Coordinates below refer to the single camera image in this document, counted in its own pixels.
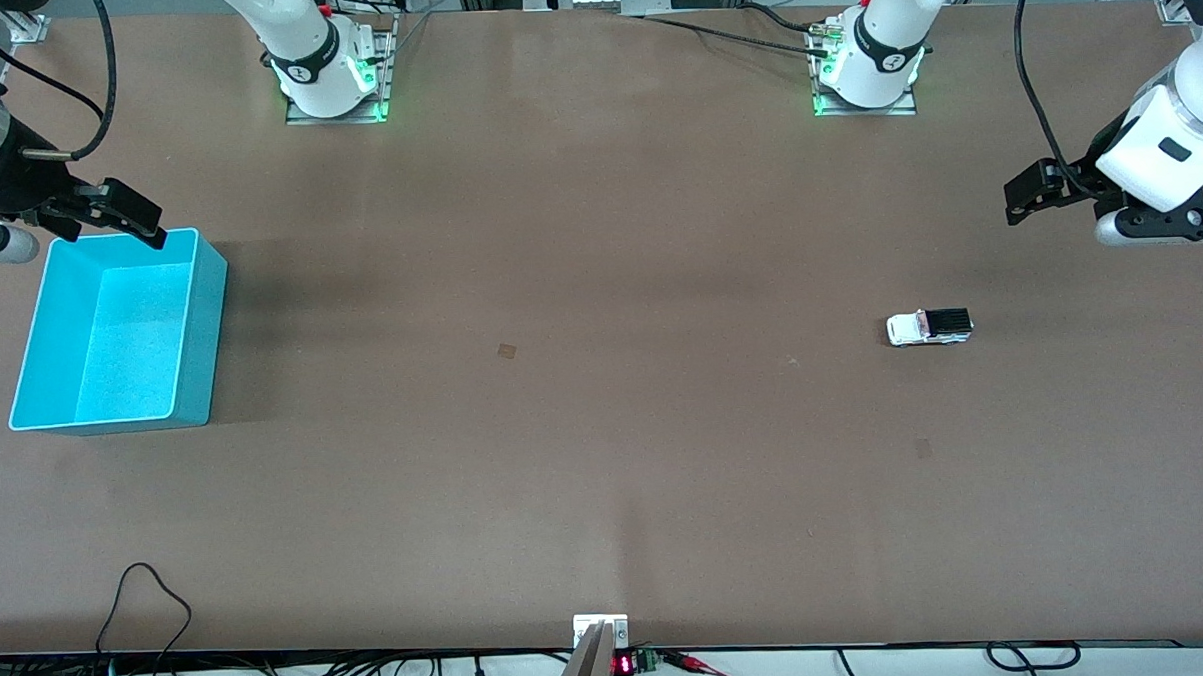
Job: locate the turquoise plastic bin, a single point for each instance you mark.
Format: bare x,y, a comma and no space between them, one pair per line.
111,335

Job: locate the red digit display module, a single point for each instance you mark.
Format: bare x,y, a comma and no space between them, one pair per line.
625,664

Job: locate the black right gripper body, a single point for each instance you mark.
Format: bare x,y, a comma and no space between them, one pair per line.
16,184

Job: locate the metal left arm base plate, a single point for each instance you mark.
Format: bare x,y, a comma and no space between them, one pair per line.
869,111

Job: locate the aluminium table corner bracket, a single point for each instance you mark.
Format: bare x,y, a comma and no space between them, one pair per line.
1172,8
30,30

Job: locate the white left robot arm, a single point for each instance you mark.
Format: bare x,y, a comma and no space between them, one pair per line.
886,28

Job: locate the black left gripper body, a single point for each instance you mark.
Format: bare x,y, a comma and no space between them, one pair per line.
1078,177

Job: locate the white jeep toy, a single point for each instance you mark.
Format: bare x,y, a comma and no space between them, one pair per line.
906,327

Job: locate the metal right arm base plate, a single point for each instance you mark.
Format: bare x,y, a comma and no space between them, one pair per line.
339,118

